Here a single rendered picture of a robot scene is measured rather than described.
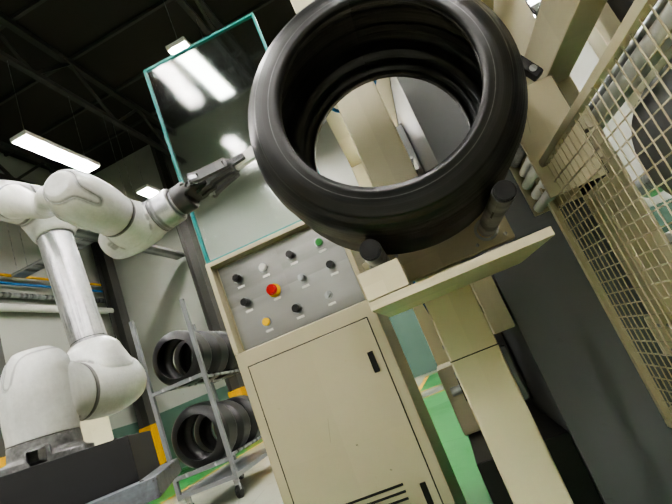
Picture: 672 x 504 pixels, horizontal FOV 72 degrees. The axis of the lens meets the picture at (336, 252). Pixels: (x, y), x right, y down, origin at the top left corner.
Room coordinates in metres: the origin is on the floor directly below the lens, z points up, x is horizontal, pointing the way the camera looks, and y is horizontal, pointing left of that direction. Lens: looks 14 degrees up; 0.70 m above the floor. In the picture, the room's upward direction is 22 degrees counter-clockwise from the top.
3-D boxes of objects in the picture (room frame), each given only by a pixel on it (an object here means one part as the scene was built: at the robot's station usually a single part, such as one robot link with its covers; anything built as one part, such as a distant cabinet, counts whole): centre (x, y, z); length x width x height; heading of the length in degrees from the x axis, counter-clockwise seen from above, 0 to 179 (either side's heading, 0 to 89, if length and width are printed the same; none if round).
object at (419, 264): (1.23, -0.25, 0.90); 0.40 x 0.03 x 0.10; 82
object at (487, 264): (1.05, -0.23, 0.80); 0.37 x 0.36 x 0.02; 82
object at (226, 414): (5.06, 1.81, 0.96); 1.30 x 0.62 x 1.92; 173
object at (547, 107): (1.22, -0.63, 1.05); 0.20 x 0.15 x 0.30; 172
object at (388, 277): (1.07, -0.09, 0.84); 0.36 x 0.09 x 0.06; 172
